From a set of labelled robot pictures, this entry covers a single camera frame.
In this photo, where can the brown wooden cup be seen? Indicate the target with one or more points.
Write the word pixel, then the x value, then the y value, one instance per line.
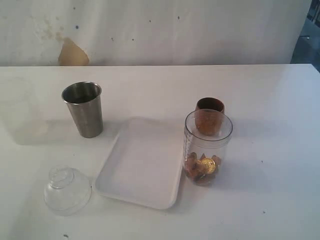
pixel 208 115

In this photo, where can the stainless steel cup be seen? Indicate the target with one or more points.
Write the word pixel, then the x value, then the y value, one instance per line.
pixel 83 100

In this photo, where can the clear plastic shaker cup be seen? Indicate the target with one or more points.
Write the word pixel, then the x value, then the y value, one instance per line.
pixel 194 141

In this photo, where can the clear plastic shaker lid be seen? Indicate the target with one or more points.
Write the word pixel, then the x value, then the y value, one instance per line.
pixel 68 190

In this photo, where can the white rectangular tray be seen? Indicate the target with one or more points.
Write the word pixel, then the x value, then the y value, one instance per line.
pixel 145 163

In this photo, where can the gold coin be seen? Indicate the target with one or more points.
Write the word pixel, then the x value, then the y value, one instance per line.
pixel 206 166

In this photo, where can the brown coins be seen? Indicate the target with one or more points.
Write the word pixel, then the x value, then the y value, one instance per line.
pixel 192 173

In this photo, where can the translucent plastic container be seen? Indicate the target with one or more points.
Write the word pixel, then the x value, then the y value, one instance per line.
pixel 18 109

